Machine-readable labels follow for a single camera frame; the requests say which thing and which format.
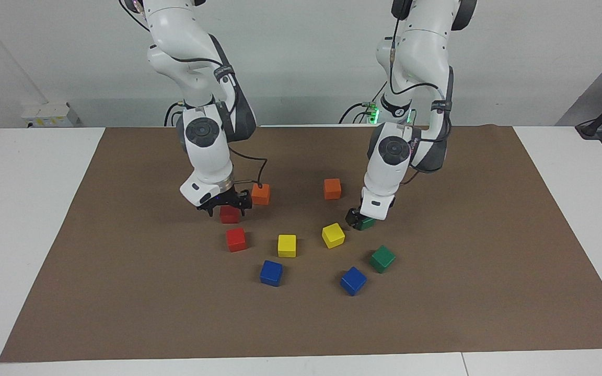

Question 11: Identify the white wall box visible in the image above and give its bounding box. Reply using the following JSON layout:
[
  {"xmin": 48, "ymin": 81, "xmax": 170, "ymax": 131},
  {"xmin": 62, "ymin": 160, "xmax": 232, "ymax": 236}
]
[{"xmin": 21, "ymin": 102, "xmax": 83, "ymax": 128}]

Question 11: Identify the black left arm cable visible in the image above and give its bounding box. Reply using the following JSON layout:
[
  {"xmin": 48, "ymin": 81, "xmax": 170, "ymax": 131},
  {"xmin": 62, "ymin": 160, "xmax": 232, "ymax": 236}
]
[{"xmin": 387, "ymin": 0, "xmax": 453, "ymax": 189}]

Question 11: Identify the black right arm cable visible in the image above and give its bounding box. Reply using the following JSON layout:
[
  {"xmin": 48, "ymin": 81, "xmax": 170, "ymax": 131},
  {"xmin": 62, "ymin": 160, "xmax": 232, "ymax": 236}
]
[{"xmin": 228, "ymin": 146, "xmax": 269, "ymax": 190}]

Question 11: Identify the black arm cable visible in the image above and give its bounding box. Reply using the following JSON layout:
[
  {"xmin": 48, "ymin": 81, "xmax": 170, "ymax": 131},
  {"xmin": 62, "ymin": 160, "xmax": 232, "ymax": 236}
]
[
  {"xmin": 387, "ymin": 0, "xmax": 453, "ymax": 189},
  {"xmin": 228, "ymin": 146, "xmax": 269, "ymax": 190}
]

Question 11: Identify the brown paper mat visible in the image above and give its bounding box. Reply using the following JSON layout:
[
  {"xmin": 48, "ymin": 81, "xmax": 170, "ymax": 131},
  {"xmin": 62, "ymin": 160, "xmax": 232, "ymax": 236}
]
[{"xmin": 0, "ymin": 124, "xmax": 602, "ymax": 363}]

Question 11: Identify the black base cable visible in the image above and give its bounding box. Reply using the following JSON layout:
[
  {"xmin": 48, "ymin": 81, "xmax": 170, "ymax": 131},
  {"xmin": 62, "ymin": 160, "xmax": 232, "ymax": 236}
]
[
  {"xmin": 339, "ymin": 78, "xmax": 388, "ymax": 125},
  {"xmin": 164, "ymin": 99, "xmax": 184, "ymax": 127}
]

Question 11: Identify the yellow wooden block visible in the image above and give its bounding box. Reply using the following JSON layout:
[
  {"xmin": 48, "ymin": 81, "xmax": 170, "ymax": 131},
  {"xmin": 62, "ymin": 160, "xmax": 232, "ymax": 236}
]
[
  {"xmin": 321, "ymin": 222, "xmax": 345, "ymax": 249},
  {"xmin": 277, "ymin": 234, "xmax": 297, "ymax": 258}
]

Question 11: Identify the blue wooden block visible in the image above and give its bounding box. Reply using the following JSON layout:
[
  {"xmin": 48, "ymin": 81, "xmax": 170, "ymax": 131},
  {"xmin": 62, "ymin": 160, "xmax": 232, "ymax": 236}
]
[
  {"xmin": 340, "ymin": 266, "xmax": 368, "ymax": 297},
  {"xmin": 259, "ymin": 260, "xmax": 284, "ymax": 287}
]

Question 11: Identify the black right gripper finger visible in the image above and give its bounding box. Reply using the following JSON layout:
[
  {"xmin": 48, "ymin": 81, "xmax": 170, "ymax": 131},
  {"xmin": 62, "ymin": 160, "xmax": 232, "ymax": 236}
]
[
  {"xmin": 197, "ymin": 199, "xmax": 222, "ymax": 218},
  {"xmin": 236, "ymin": 189, "xmax": 254, "ymax": 216}
]

